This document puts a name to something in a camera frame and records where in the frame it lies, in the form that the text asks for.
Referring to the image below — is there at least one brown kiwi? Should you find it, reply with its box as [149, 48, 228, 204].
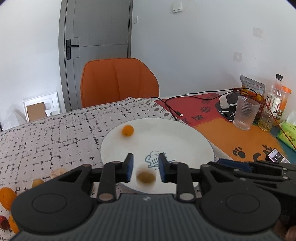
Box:
[32, 179, 44, 188]
[136, 171, 156, 186]

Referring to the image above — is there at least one small orange tangerine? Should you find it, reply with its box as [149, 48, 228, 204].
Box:
[121, 125, 134, 137]

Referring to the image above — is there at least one peeled pomelo piece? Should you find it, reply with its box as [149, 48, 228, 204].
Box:
[50, 168, 68, 179]

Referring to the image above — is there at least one large orange top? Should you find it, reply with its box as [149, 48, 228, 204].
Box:
[0, 187, 17, 211]

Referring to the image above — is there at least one large orange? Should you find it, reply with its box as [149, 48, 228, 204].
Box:
[9, 215, 20, 234]
[0, 187, 17, 211]

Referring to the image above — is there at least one person right hand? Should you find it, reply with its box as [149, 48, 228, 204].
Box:
[273, 220, 296, 241]

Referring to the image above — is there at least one smartphone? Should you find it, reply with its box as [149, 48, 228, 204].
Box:
[265, 148, 290, 164]

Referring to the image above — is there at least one white plate with Sweet print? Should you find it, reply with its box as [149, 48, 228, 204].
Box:
[100, 118, 215, 194]

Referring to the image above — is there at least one green tissue pack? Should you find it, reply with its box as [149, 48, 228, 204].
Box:
[276, 121, 296, 151]

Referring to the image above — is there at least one clear plastic cup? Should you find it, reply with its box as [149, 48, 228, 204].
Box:
[233, 96, 260, 131]

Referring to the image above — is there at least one orange red cat mat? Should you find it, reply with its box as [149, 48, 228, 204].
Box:
[154, 92, 296, 163]

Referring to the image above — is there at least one white black device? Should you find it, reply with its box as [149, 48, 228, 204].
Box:
[219, 92, 240, 109]

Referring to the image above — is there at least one plastic drink bottle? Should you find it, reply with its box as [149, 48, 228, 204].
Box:
[265, 74, 283, 116]

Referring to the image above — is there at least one snack bag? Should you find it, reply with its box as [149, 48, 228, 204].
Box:
[240, 74, 265, 96]

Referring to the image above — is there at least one orange lid jar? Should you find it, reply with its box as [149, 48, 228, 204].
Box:
[276, 86, 292, 122]

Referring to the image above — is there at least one white black patterned tablecloth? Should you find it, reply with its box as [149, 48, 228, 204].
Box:
[0, 96, 223, 241]

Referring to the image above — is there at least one orange chair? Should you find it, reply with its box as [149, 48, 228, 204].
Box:
[80, 58, 159, 108]

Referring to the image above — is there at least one white foam packaging with cardboard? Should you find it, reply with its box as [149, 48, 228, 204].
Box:
[23, 92, 61, 122]

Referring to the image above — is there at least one red plum left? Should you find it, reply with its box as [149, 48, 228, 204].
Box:
[0, 215, 10, 230]

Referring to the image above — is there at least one black usb cable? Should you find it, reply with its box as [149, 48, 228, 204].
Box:
[151, 89, 241, 122]

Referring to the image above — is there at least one grey door with black handle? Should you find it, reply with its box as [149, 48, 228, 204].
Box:
[58, 0, 133, 111]

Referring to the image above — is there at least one white light switch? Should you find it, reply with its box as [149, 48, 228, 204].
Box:
[172, 1, 183, 13]

